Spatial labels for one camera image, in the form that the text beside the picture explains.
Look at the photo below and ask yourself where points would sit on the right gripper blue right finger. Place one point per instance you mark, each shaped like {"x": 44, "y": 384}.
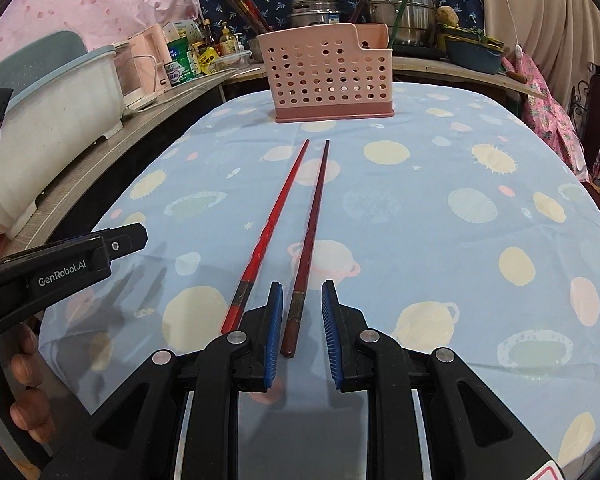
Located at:
{"x": 331, "y": 313}

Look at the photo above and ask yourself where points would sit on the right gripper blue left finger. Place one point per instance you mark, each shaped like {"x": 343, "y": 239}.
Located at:
{"x": 272, "y": 323}

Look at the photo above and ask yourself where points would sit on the brown chopstick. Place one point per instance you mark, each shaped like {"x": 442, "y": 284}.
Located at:
{"x": 247, "y": 12}
{"x": 242, "y": 10}

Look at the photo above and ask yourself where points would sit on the person's left hand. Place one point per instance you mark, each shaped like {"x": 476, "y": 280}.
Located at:
{"x": 31, "y": 410}

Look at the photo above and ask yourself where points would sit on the white dish rack bin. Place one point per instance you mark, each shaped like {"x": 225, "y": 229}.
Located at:
{"x": 65, "y": 98}

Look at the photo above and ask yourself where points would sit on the blue patterned tablecloth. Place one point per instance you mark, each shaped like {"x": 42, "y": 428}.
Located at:
{"x": 450, "y": 223}

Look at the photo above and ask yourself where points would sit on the pink perforated utensil holder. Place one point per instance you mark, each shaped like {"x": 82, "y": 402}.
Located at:
{"x": 329, "y": 72}

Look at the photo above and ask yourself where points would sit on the pink electric kettle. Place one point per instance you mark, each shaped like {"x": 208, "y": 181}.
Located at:
{"x": 141, "y": 62}

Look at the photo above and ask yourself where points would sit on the clear food container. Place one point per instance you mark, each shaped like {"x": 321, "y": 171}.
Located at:
{"x": 238, "y": 60}

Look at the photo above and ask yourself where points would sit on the yellow snack packet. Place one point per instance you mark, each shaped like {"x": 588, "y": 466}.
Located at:
{"x": 206, "y": 56}

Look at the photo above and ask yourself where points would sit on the oil bottle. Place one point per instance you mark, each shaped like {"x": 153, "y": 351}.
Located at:
{"x": 228, "y": 42}

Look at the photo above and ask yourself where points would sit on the pink floral cloth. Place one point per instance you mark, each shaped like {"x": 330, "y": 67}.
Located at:
{"x": 546, "y": 117}

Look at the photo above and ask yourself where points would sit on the dark green basin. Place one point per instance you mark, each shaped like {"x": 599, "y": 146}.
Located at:
{"x": 474, "y": 52}

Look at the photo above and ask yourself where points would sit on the large steel steamer pot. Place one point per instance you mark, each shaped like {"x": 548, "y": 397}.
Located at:
{"x": 417, "y": 20}

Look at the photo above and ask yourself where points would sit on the silver rice cooker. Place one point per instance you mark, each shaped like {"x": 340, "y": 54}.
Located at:
{"x": 314, "y": 12}

